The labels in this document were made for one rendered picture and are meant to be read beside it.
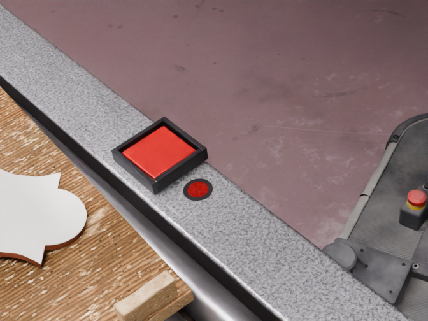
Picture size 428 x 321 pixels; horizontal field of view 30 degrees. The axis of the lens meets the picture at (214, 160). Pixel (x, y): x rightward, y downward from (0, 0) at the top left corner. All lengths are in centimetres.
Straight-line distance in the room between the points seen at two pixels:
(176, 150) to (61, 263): 18
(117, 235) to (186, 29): 189
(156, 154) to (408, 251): 87
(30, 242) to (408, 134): 123
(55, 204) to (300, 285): 26
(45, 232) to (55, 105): 24
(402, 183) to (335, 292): 103
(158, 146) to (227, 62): 161
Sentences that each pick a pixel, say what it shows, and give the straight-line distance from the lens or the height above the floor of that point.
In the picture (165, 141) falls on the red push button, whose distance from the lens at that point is 89.
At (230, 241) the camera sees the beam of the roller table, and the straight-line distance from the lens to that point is 80.
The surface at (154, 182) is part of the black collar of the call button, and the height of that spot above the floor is 93.
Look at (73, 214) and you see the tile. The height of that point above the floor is 95.
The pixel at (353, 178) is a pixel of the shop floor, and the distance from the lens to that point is 210.
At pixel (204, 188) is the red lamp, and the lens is 85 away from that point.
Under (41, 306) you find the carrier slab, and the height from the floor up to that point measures 94.
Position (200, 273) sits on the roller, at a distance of 77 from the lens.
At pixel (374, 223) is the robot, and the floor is 24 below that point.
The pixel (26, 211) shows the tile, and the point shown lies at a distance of 82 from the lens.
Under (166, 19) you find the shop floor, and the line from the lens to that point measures 271.
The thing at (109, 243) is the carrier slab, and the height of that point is 94.
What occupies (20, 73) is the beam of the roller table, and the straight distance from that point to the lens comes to 106.
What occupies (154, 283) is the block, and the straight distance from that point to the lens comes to 72.
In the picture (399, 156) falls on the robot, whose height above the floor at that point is 24.
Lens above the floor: 153
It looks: 45 degrees down
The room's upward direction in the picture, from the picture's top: 9 degrees counter-clockwise
